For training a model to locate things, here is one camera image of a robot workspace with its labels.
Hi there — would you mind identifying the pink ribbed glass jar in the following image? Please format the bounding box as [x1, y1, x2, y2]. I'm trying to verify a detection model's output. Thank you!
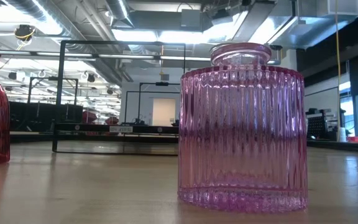
[177, 42, 310, 214]

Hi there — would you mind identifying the black background workbench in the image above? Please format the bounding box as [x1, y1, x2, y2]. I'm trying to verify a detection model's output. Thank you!
[9, 101, 84, 133]

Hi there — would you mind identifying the black pegboard rack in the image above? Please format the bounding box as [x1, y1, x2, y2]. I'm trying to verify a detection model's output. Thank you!
[305, 107, 338, 141]

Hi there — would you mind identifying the black background rig frame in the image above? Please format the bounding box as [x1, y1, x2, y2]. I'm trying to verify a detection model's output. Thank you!
[124, 81, 181, 126]
[26, 75, 80, 105]

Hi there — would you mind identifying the black aluminium table frame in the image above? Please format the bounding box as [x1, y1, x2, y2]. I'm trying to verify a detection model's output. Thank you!
[9, 132, 358, 154]

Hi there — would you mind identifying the yellow hanging cable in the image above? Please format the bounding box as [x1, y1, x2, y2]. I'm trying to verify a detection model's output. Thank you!
[334, 0, 342, 142]

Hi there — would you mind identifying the black ceiling camera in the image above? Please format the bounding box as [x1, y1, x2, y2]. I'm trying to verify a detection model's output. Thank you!
[13, 24, 37, 43]

